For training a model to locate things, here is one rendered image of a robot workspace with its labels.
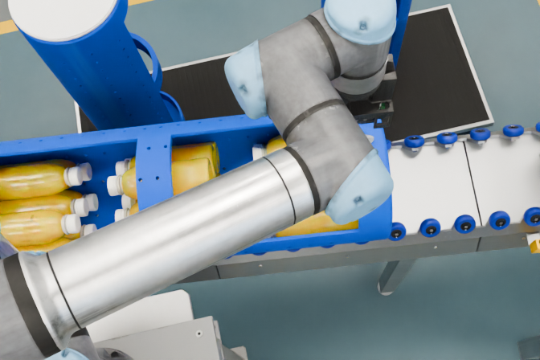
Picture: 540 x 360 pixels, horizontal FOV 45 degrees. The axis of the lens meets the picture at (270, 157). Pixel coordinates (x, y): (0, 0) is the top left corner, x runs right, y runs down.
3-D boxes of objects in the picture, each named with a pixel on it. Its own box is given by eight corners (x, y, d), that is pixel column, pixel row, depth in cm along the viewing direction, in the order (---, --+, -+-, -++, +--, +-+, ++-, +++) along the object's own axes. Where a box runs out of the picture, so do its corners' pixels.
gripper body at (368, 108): (389, 131, 92) (399, 92, 81) (328, 137, 92) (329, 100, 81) (381, 82, 95) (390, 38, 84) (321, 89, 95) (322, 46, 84)
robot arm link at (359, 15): (304, -11, 69) (374, -45, 70) (306, 44, 79) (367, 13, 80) (343, 47, 66) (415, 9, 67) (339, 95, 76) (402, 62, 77)
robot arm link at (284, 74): (264, 131, 65) (360, 80, 67) (214, 45, 69) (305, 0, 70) (269, 158, 73) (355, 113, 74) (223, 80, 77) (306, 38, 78)
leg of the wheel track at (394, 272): (394, 294, 233) (421, 257, 174) (378, 296, 233) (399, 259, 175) (392, 278, 235) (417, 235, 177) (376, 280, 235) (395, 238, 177)
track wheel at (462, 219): (477, 217, 141) (474, 212, 143) (456, 219, 141) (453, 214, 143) (476, 234, 143) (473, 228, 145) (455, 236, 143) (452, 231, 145)
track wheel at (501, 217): (512, 214, 141) (509, 208, 142) (491, 215, 141) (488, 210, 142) (510, 230, 143) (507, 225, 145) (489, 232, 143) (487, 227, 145)
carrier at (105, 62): (157, 180, 238) (201, 117, 246) (75, 63, 156) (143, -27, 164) (95, 144, 245) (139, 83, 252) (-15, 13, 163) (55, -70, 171)
